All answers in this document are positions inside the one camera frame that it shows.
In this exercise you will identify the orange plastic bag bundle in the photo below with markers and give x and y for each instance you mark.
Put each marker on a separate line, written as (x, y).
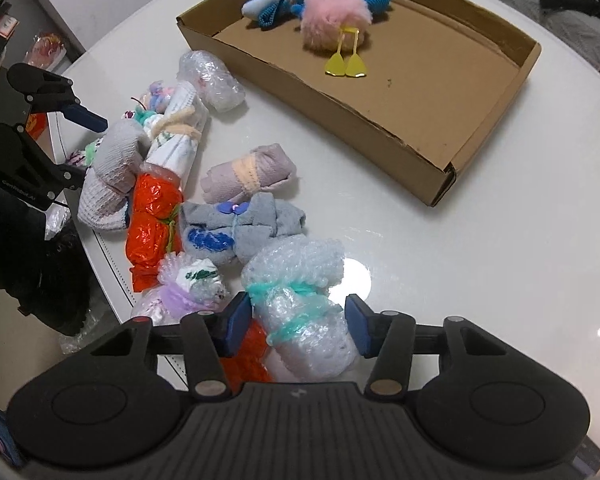
(252, 360)
(150, 220)

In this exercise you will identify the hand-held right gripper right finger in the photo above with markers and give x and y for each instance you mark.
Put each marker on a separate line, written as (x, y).
(357, 330)

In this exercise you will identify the white cloth bundle teal tie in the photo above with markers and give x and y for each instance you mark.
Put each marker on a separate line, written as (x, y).
(147, 120)

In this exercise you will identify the small pink white bundle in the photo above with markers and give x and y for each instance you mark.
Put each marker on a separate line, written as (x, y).
(82, 156)

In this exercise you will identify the grey white waffle sock bundle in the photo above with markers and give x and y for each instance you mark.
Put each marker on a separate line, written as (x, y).
(112, 180)

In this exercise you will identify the clear bubble wrap roll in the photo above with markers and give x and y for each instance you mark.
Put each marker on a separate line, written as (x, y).
(212, 82)

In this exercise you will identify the pink plastic bag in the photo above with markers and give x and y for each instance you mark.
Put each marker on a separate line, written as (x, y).
(47, 50)

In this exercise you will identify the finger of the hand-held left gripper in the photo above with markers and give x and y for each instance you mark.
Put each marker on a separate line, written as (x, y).
(10, 152)
(87, 117)

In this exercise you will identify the bubble wrap bundle green tie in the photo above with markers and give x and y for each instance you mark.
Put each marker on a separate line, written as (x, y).
(300, 310)

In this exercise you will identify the white cloth roll peach tie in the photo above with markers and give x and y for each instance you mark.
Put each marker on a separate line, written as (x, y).
(177, 135)

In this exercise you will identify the small red packet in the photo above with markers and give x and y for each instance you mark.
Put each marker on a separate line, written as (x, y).
(36, 124)

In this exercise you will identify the lilac towel roll peach band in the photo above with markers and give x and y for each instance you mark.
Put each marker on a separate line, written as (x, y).
(267, 170)

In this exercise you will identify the brown cardboard box tray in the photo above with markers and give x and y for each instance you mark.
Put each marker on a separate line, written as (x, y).
(420, 75)

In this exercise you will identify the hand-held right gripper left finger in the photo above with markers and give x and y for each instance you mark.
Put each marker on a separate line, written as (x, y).
(237, 322)

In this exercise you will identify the clear plastic bag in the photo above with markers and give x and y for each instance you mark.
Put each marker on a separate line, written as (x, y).
(82, 337)

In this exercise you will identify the grey cushion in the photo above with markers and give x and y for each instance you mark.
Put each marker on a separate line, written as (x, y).
(570, 35)

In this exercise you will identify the bubble wrap bundle purple tie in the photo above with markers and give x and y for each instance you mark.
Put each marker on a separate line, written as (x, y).
(190, 280)

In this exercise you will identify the light blue sock bundle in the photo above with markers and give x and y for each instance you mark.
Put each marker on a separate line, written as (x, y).
(270, 2)

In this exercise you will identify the grey towel bundle blue bow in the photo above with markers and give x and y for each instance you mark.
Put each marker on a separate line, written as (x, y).
(260, 227)

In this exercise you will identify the pink fluffy pompom yellow clip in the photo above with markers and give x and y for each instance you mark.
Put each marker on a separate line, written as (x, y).
(330, 15)

